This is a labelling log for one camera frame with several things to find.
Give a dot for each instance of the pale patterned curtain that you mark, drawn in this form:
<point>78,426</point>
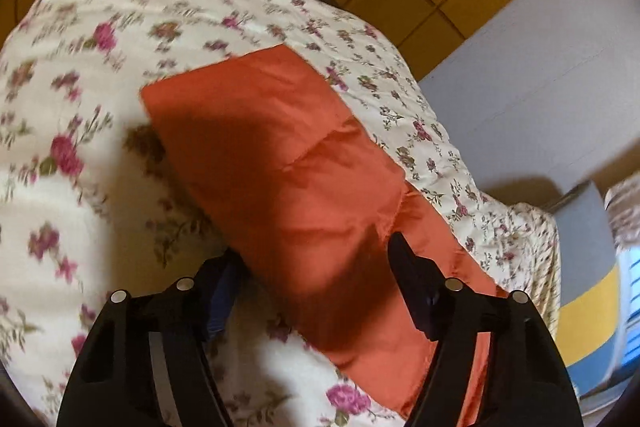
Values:
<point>622,212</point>

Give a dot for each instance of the orange quilted jacket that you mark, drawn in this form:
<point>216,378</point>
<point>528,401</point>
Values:
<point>280,167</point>

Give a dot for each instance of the floral bed quilt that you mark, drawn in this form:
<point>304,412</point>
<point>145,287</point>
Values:
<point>75,117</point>

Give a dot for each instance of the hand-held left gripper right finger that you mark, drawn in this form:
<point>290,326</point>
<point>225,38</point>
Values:
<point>411,279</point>

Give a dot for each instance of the grey yellow blue headboard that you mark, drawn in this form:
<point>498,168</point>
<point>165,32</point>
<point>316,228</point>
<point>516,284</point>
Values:
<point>585,267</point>

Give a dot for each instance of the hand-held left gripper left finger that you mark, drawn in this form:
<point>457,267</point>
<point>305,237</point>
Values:
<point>222,302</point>

